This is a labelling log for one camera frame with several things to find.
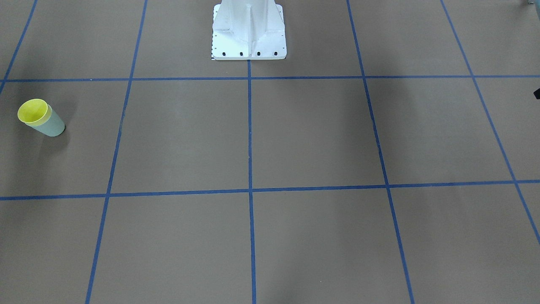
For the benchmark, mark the green plastic cup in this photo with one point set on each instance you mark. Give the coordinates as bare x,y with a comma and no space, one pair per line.
50,124

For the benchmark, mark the yellow plastic cup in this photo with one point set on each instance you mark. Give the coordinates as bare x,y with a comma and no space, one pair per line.
34,112

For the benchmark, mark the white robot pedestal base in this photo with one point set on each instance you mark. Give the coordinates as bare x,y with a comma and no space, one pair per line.
248,30

